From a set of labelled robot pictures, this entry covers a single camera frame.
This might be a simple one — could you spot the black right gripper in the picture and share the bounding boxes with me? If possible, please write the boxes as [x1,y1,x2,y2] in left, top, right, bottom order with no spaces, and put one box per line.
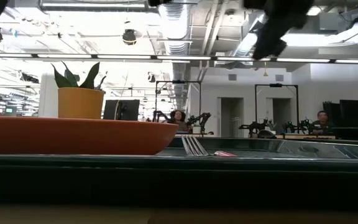
[243,0,315,61]

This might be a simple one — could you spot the fork with pink handle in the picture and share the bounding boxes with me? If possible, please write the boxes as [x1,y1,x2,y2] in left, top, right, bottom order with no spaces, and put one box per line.
[181,135,238,157]

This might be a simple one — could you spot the orange bowl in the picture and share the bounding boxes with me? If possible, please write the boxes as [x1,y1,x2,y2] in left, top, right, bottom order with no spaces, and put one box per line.
[0,116,180,156]

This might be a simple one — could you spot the dark green rectangular tray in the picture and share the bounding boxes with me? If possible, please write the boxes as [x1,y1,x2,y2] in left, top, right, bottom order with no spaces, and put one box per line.
[0,136,358,208]

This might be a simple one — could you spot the person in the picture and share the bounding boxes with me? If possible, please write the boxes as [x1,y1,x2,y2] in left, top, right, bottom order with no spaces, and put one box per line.
[169,109,190,133]
[312,110,336,135]

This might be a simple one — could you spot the black monitors on desk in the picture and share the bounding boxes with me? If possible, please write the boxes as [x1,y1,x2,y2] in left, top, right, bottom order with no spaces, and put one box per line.
[322,99,358,140]

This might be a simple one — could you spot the long ceiling light strip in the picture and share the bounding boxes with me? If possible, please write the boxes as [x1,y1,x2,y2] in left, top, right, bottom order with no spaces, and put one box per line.
[0,53,358,65]

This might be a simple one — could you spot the black monitor pair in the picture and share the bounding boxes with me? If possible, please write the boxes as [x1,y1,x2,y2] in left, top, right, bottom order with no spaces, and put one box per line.
[103,99,140,121]

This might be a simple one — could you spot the green potted plant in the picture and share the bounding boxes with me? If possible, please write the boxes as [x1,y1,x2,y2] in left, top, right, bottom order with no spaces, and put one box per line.
[51,61,109,93]

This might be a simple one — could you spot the black robot station frame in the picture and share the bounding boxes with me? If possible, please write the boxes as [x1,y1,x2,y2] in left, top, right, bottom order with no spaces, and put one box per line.
[152,80,213,135]
[238,83,318,138]

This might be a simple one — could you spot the silver ceiling air duct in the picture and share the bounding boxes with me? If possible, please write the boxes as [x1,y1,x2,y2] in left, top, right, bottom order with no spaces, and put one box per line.
[157,0,193,110]

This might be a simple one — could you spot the black ceiling camera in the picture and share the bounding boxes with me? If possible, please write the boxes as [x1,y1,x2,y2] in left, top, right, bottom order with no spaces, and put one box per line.
[122,28,137,46]

